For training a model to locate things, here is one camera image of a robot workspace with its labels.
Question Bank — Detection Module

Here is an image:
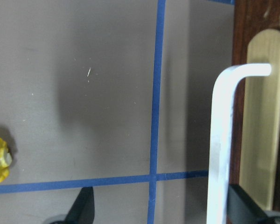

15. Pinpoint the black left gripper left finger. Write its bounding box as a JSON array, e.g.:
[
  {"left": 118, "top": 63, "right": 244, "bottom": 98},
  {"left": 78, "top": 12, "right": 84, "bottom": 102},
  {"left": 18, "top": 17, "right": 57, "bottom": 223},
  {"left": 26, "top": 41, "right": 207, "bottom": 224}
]
[{"left": 63, "top": 187, "right": 95, "bottom": 224}]

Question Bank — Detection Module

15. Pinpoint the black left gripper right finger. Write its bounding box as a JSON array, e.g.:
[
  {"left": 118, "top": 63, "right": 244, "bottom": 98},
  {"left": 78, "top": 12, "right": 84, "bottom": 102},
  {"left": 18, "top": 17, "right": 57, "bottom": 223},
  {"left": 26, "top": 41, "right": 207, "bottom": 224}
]
[{"left": 227, "top": 184, "right": 280, "bottom": 224}]

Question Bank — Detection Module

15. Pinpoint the wooden drawer with white handle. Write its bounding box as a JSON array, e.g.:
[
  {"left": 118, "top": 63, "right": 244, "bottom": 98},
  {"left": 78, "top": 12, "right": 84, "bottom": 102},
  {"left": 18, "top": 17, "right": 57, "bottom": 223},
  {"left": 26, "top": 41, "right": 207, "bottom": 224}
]
[{"left": 206, "top": 0, "right": 280, "bottom": 224}]

